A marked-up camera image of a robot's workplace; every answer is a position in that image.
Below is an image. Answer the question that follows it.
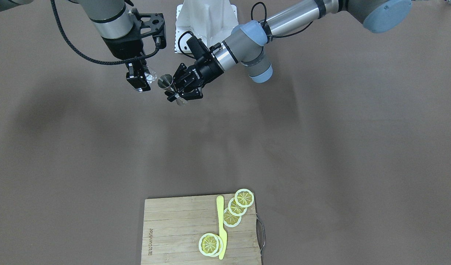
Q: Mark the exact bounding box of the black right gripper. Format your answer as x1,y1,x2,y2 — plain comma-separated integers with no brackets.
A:
102,36,150,92

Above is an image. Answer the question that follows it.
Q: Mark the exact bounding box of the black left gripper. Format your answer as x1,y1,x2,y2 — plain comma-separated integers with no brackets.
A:
166,60,224,102

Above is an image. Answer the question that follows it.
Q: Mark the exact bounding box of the clear glass shaker cup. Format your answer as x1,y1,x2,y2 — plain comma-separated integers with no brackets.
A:
135,66,157,93

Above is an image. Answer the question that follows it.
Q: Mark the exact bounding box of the steel jigger measuring cup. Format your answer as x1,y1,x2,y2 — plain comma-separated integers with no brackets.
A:
157,74,187,106

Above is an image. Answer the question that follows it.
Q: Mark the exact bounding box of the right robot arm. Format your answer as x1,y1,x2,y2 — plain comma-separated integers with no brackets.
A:
50,0,158,92

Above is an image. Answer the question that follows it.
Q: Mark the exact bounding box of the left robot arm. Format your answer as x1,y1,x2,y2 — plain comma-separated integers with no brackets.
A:
160,0,412,102

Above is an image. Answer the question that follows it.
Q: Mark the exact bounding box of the yellow plastic knife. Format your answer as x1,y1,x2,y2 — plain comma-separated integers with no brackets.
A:
216,195,228,260

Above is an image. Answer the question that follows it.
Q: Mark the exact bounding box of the lemon slice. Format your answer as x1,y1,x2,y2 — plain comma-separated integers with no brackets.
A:
198,233,219,257
212,235,224,257
227,198,248,217
234,188,255,208
223,209,242,228

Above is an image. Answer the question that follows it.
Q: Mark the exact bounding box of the wooden cutting board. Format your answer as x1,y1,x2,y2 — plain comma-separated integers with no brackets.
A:
141,195,263,265

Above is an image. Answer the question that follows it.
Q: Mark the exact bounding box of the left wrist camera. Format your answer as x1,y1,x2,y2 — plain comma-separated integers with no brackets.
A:
187,36,210,61

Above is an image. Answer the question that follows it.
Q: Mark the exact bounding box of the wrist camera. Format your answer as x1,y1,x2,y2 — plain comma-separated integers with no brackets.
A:
187,36,210,61
129,8,167,50

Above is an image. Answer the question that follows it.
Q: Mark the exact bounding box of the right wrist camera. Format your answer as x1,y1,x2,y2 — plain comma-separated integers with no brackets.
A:
129,8,167,50

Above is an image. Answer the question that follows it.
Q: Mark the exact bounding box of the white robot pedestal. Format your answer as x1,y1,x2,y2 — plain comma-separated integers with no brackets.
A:
174,0,238,53

